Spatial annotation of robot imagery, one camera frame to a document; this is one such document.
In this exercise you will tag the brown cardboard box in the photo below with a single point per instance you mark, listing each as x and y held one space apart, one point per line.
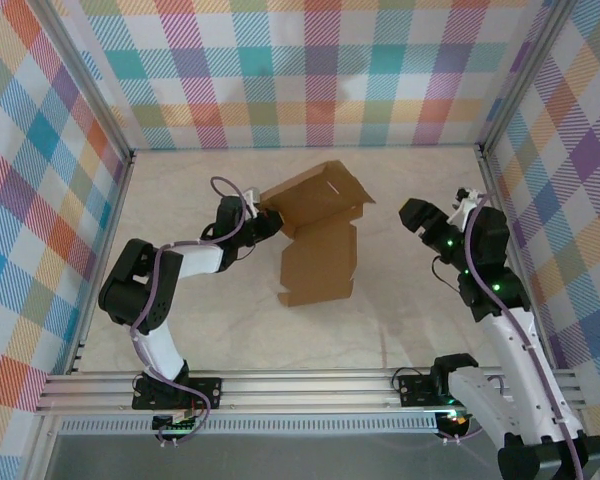
320 270

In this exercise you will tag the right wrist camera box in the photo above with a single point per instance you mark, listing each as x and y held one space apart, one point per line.
462 210

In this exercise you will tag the aluminium mounting rail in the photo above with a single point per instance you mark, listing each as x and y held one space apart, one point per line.
305 390

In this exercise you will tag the plaid backdrop cloth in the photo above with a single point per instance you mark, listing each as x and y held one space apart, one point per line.
580 150
20 200
305 75

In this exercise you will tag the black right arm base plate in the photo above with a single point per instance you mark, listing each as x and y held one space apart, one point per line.
415 390

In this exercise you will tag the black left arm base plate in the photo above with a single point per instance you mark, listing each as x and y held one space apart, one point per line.
211 387

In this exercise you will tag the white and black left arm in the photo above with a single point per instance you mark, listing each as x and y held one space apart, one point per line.
165 350

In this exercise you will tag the aluminium frame post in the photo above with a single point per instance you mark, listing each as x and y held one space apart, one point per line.
525 75
87 82

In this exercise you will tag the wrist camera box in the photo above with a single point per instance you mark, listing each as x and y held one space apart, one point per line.
253 196
462 210

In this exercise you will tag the aluminium side rail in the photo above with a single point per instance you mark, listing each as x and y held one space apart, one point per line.
116 210
487 170

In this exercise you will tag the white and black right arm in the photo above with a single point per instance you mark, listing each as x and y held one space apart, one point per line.
515 360

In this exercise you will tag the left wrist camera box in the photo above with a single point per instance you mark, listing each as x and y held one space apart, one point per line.
253 196

